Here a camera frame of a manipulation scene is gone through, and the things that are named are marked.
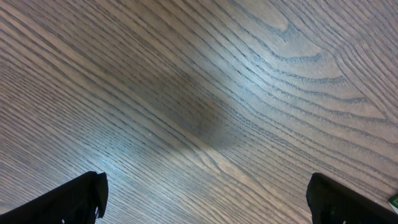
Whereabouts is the wooden block green letter B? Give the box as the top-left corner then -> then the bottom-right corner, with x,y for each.
388,194 -> 398,213

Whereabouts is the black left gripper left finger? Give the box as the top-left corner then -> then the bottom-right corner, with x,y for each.
1,171 -> 108,224

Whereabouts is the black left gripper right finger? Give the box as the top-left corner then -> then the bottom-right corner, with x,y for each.
306,172 -> 397,224

